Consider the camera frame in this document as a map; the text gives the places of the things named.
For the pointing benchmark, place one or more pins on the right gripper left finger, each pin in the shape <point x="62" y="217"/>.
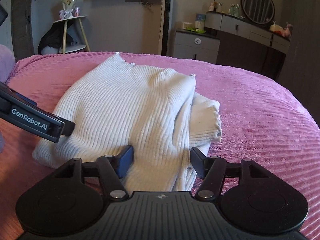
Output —
<point x="75" y="196"/>

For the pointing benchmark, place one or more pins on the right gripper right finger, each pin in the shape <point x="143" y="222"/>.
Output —
<point x="248" y="196"/>

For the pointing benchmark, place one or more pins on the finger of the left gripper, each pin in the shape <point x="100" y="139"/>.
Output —
<point x="67" y="127"/>

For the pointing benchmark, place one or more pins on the white ribbed knit sweater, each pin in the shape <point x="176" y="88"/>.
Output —
<point x="155" y="110"/>

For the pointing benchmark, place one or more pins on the dark clothes pile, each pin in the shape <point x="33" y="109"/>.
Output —
<point x="52" y="38"/>

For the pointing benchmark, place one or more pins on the lavender pillow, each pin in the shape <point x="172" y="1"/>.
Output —
<point x="7" y="63"/>

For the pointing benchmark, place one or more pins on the pink ribbed bed blanket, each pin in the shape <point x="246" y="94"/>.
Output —
<point x="261" y="120"/>

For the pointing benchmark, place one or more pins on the round white side table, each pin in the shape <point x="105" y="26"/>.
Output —
<point x="74" y="38"/>

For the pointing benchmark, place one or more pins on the wrapped flower bouquet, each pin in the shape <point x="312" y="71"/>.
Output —
<point x="68" y="6"/>

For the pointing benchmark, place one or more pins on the grey nightstand cabinet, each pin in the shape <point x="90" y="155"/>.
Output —
<point x="199" y="47"/>

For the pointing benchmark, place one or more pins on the grey dressing table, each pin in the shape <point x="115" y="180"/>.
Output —
<point x="247" y="46"/>

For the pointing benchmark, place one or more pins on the white tower fan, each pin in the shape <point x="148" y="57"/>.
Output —
<point x="165" y="26"/>

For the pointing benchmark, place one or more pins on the blue white box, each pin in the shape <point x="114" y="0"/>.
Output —
<point x="200" y="21"/>

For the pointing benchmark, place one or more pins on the pink plush toy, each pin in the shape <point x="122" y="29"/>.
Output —
<point x="287" y="31"/>

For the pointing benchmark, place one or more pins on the round vanity mirror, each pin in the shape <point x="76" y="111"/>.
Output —
<point x="260" y="12"/>

